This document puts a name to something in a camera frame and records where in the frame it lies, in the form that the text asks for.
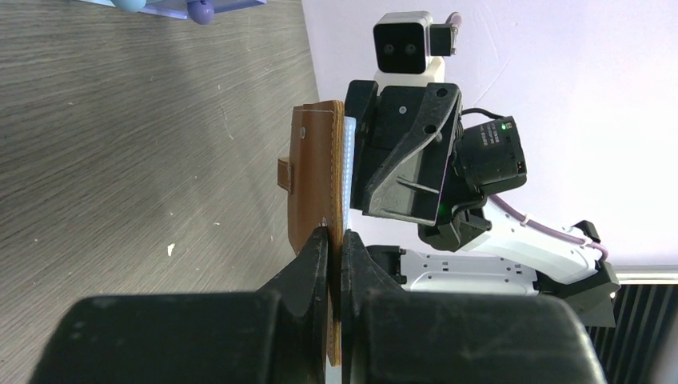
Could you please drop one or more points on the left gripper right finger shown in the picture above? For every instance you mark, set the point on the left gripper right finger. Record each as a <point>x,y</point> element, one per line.
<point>361,281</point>

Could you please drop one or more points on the light blue middle bin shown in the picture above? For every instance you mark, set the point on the light blue middle bin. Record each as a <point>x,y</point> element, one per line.
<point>130,6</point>

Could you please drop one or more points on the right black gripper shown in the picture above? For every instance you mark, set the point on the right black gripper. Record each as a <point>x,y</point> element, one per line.
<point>414,130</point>

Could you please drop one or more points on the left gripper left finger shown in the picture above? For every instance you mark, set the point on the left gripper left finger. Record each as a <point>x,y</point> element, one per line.
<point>297,334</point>

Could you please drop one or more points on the purple right bin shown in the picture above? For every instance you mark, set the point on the purple right bin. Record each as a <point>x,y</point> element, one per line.
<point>201,12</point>

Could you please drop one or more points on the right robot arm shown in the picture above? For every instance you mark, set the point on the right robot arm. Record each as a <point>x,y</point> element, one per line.
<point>518,256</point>

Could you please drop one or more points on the brown leather card holder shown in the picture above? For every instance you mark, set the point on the brown leather card holder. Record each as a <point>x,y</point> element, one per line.
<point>313,174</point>

